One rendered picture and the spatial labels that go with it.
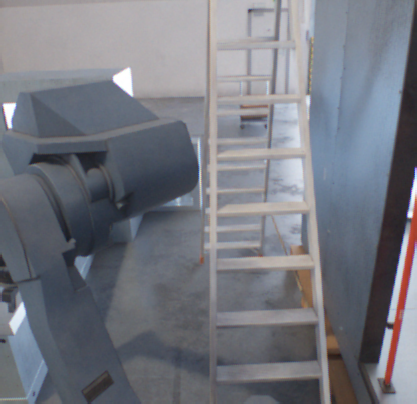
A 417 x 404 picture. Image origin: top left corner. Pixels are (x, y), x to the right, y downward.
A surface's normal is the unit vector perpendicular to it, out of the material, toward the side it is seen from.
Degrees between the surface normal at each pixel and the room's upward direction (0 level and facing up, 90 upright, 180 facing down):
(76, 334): 60
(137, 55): 90
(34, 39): 90
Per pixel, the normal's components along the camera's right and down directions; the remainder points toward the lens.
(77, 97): 0.46, -0.48
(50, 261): 0.59, -0.22
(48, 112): -0.15, 0.36
